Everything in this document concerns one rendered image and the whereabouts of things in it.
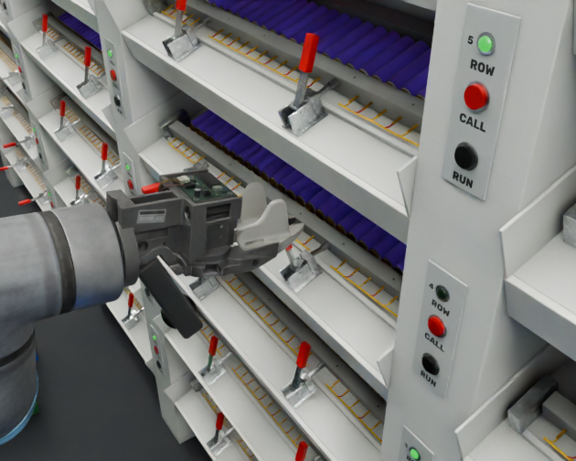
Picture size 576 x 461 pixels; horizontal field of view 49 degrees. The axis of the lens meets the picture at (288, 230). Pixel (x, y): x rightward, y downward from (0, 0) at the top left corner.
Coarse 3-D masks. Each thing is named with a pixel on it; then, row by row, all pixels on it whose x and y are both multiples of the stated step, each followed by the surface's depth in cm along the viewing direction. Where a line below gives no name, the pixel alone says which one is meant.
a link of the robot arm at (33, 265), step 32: (0, 224) 51; (32, 224) 52; (0, 256) 49; (32, 256) 50; (64, 256) 51; (0, 288) 49; (32, 288) 50; (64, 288) 52; (0, 320) 50; (32, 320) 53; (0, 352) 52
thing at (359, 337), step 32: (128, 128) 100; (160, 128) 102; (160, 160) 100; (320, 256) 76; (288, 288) 74; (320, 288) 73; (320, 320) 70; (352, 320) 69; (352, 352) 66; (384, 352) 65; (384, 384) 62
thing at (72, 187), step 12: (60, 168) 172; (72, 168) 172; (48, 180) 172; (60, 180) 174; (72, 180) 171; (84, 180) 171; (60, 192) 170; (72, 192) 169; (84, 192) 166; (96, 192) 161; (72, 204) 162; (132, 288) 137
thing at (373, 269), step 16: (176, 128) 101; (192, 144) 96; (208, 144) 95; (208, 160) 95; (224, 160) 91; (240, 176) 87; (256, 176) 86; (272, 192) 83; (288, 208) 80; (304, 224) 77; (320, 224) 76; (320, 240) 76; (336, 240) 74; (352, 256) 72; (368, 256) 71; (368, 272) 70; (384, 272) 69; (384, 288) 69; (400, 288) 66
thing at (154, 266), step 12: (144, 264) 59; (156, 264) 59; (144, 276) 59; (156, 276) 60; (168, 276) 61; (156, 288) 60; (168, 288) 61; (156, 300) 61; (168, 300) 62; (180, 300) 63; (192, 300) 66; (168, 312) 63; (180, 312) 64; (192, 312) 64; (168, 324) 65; (180, 324) 64; (192, 324) 65
